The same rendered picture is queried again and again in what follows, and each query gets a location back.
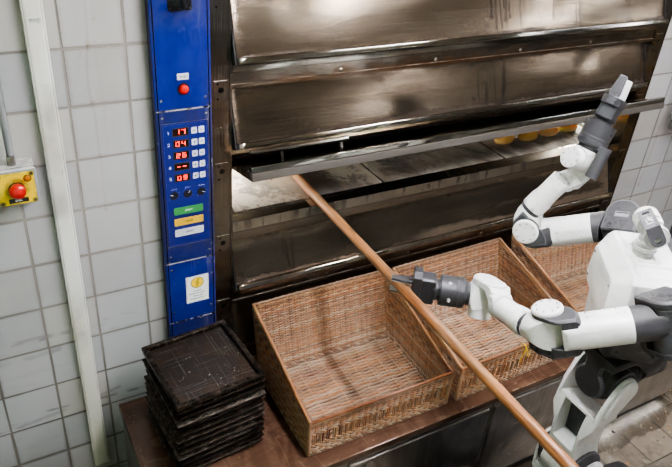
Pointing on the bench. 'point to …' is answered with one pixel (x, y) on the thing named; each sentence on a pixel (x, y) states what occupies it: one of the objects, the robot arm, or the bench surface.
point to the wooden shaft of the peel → (445, 334)
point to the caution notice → (197, 288)
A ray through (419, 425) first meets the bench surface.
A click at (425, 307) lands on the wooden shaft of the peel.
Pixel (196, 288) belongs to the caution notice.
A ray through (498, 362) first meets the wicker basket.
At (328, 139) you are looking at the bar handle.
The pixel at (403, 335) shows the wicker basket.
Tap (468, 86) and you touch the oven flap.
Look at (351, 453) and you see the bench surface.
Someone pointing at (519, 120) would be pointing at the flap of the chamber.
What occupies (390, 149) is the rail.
